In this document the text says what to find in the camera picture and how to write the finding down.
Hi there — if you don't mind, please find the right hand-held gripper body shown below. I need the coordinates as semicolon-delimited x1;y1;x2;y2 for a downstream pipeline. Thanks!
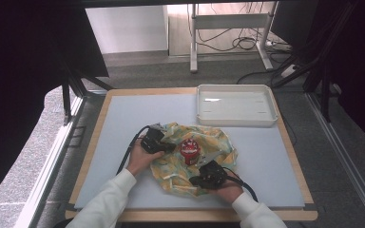
199;151;227;190

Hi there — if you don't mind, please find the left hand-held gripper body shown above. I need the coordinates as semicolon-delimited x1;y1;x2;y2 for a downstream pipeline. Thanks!
141;123;167;155

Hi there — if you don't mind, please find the red round container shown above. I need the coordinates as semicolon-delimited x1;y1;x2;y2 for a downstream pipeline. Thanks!
180;138;202;166

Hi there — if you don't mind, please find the yellow flower patterned cloth bag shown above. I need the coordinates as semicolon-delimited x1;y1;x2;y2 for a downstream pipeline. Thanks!
150;123;239;198

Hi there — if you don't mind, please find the person's left hand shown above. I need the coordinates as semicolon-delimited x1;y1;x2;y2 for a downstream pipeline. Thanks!
126;136;165;177

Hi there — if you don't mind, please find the person's right hand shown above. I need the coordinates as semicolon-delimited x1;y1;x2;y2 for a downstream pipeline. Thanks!
207;172;245;204

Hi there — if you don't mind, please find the grey table mat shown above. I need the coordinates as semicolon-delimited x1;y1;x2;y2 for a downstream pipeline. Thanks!
74;93;306;211

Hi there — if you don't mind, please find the white plastic tray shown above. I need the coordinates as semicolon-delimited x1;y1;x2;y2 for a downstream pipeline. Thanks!
196;84;279;128

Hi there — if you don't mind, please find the dark floor plate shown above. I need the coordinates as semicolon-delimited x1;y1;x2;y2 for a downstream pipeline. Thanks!
68;125;86;148

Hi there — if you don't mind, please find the black metal stand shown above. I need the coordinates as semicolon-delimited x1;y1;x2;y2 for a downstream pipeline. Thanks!
60;61;114;126
270;0;360;124

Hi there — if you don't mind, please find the white power strip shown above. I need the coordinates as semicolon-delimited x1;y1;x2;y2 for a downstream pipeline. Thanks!
279;64;298;79

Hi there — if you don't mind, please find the dark curtain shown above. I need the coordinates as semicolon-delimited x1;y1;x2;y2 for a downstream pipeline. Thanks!
326;0;365;156
0;0;109;212

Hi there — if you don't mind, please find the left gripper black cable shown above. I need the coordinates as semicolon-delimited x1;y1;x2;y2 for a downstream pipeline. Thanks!
116;125;151;176

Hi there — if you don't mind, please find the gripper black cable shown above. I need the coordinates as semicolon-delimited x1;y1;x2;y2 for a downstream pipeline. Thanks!
116;125;151;176
222;167;259;203

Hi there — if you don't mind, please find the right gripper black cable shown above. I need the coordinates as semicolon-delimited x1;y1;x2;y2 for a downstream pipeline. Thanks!
222;167;259;203

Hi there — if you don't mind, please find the silver metal rail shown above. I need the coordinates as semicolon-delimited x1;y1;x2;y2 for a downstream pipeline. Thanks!
306;92;365;228
13;96;87;228

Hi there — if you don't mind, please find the tangle of black floor cables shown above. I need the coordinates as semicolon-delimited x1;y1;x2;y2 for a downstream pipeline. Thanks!
196;3;293;53

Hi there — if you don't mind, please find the white desk frame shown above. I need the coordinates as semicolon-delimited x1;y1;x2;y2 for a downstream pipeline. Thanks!
188;2;279;74

